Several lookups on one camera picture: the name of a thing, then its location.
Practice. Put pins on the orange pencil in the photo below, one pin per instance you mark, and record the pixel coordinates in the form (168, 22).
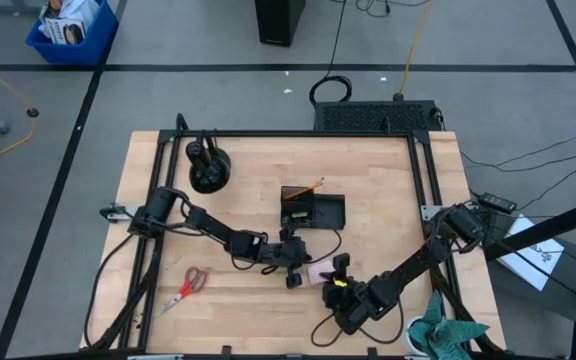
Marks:
(305, 189)
(302, 193)

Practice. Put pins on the white papers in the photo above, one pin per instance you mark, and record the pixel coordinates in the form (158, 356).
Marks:
(75, 10)

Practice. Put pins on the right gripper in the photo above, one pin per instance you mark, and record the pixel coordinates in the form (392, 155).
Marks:
(343, 295)

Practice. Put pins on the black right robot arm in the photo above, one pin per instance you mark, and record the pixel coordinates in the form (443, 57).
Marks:
(408, 270)

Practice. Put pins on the black vented computer case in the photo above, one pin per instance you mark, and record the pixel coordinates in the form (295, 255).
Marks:
(373, 116)

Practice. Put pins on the black power adapter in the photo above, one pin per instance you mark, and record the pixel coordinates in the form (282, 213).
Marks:
(498, 202)

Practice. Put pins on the pink sticky note pad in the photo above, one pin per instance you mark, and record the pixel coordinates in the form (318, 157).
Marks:
(318, 272)

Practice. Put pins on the black mesh desk organizer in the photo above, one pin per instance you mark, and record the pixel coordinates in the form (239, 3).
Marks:
(328, 212)

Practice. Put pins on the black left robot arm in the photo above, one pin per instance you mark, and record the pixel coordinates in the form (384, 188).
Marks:
(218, 232)

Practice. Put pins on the black computer tower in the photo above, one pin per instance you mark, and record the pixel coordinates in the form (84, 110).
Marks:
(278, 22)

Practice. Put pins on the blue plastic bin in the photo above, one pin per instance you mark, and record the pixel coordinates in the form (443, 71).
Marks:
(80, 55)

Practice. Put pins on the white paper sheet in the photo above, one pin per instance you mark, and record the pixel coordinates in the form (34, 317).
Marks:
(533, 265)

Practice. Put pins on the printed white box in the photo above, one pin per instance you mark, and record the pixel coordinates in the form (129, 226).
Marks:
(65, 32)

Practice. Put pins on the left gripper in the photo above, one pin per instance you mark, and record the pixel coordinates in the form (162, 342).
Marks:
(290, 255)

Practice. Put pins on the black rig post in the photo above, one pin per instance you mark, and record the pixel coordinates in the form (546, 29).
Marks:
(543, 231)

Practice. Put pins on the yellow tag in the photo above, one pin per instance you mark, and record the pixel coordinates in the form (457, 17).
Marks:
(339, 282)

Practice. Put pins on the teal plant in white pot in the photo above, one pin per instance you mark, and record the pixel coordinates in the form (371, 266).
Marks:
(443, 335)

